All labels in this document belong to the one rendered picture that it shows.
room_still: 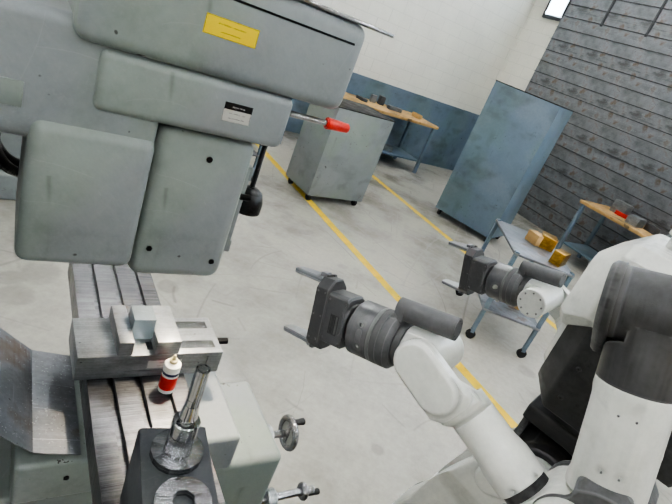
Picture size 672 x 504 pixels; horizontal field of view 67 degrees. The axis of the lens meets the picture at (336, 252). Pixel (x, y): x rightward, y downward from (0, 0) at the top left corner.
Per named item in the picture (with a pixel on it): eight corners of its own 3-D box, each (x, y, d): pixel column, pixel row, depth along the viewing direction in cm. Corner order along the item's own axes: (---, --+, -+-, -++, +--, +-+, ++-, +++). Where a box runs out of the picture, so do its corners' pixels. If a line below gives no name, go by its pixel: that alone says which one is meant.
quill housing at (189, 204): (196, 234, 125) (230, 110, 112) (219, 282, 110) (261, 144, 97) (113, 226, 114) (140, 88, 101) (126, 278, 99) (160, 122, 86)
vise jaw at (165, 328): (166, 317, 138) (169, 305, 137) (179, 353, 127) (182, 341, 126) (143, 317, 135) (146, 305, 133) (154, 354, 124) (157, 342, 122)
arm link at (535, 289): (515, 298, 124) (561, 315, 116) (493, 308, 116) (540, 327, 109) (525, 254, 120) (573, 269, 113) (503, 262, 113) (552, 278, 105)
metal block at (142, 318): (147, 324, 131) (152, 305, 129) (152, 339, 127) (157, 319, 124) (126, 324, 128) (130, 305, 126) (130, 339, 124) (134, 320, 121)
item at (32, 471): (198, 378, 161) (207, 349, 156) (230, 470, 135) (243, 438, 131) (12, 390, 133) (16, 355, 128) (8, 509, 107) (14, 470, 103)
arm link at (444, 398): (409, 345, 80) (463, 420, 75) (383, 357, 72) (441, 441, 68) (439, 321, 77) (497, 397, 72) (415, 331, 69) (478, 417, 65)
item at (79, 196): (114, 211, 114) (136, 99, 104) (130, 270, 97) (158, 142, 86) (15, 199, 104) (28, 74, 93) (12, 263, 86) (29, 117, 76)
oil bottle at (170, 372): (172, 382, 128) (182, 348, 123) (175, 394, 125) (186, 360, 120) (155, 383, 125) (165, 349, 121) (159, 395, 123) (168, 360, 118)
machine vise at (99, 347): (202, 336, 148) (211, 305, 143) (217, 371, 137) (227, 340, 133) (68, 339, 128) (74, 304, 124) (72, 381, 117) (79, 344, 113)
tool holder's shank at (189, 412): (174, 423, 83) (190, 372, 79) (180, 410, 86) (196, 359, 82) (193, 429, 83) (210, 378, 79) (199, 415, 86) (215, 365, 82)
